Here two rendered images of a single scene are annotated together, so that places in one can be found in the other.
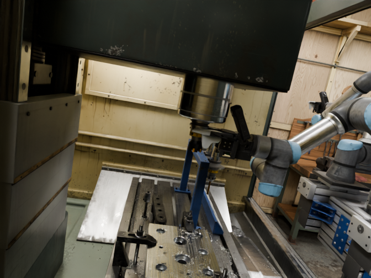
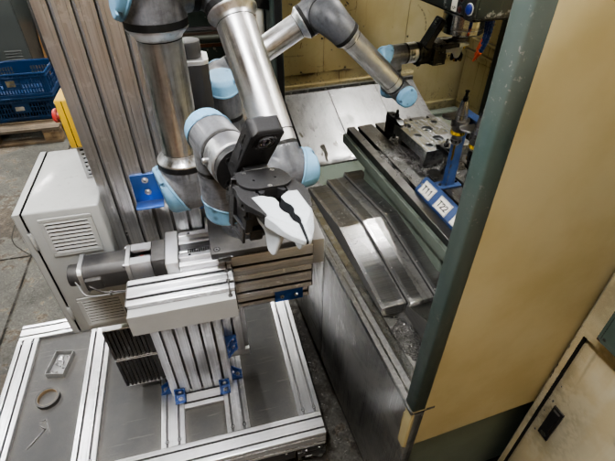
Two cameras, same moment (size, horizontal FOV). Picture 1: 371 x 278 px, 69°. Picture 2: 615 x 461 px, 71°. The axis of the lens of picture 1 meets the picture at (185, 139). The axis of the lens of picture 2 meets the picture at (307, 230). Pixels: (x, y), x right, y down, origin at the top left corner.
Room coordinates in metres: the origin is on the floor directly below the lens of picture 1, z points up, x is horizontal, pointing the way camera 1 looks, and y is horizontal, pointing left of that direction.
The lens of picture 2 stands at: (2.48, -0.95, 1.89)
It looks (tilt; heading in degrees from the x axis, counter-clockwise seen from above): 39 degrees down; 169
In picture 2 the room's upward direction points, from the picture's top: straight up
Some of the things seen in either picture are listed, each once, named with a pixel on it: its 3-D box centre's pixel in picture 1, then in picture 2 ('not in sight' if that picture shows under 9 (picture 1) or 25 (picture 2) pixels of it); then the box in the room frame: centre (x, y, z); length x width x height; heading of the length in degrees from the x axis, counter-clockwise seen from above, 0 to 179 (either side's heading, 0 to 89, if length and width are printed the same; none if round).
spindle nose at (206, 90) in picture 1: (204, 99); (465, 15); (0.84, -0.03, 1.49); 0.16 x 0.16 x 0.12
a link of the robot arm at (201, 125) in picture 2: not in sight; (214, 141); (1.82, -0.98, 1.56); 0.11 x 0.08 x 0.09; 18
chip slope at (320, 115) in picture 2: not in sight; (371, 123); (0.18, -0.13, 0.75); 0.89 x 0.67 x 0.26; 98
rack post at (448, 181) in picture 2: (196, 199); (455, 153); (1.10, -0.10, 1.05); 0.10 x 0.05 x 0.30; 98
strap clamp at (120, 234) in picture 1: (136, 245); not in sight; (0.81, 0.10, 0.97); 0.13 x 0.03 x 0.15; 98
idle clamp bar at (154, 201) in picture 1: (158, 213); not in sight; (1.13, 0.06, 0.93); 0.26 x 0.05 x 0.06; 13
